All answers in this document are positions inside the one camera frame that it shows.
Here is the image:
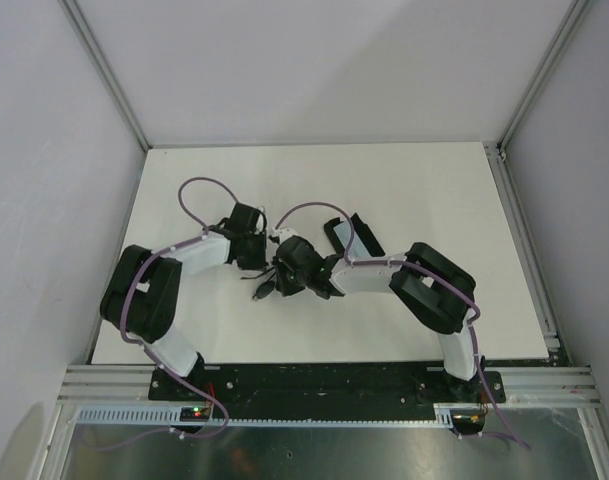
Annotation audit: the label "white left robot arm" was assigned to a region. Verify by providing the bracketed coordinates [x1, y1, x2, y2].
[99, 202, 268, 400]

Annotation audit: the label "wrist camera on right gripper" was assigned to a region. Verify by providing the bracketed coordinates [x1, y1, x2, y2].
[268, 228, 297, 245]

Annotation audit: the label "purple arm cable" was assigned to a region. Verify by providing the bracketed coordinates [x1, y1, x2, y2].
[81, 177, 240, 454]
[273, 200, 533, 451]

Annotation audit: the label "aluminium frame rail right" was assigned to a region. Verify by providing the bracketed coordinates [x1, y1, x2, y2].
[482, 142, 569, 367]

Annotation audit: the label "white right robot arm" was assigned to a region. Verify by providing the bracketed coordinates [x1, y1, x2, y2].
[272, 234, 482, 401]

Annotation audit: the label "aluminium frame post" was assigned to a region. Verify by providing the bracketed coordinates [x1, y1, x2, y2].
[58, 0, 151, 152]
[496, 0, 594, 151]

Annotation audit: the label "aluminium frame post left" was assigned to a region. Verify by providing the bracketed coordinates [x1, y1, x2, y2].
[58, 0, 151, 152]

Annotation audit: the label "white slotted cable duct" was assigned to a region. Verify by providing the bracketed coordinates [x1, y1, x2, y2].
[77, 405, 484, 430]

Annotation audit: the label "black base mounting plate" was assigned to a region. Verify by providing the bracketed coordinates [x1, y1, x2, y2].
[149, 361, 505, 404]

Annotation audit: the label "dark aviator sunglasses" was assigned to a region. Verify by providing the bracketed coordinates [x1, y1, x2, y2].
[242, 267, 277, 301]

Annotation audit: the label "light blue cleaning cloth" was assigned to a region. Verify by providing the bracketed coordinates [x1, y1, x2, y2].
[332, 221, 357, 257]

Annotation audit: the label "black glasses case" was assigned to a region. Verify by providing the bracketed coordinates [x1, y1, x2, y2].
[323, 213, 385, 259]

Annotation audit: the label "aluminium frame post right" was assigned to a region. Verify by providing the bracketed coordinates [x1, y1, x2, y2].
[496, 0, 594, 151]

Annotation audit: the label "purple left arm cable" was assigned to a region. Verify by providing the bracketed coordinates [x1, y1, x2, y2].
[81, 177, 240, 454]

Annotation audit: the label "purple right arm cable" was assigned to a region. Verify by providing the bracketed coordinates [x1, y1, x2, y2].
[273, 200, 533, 451]

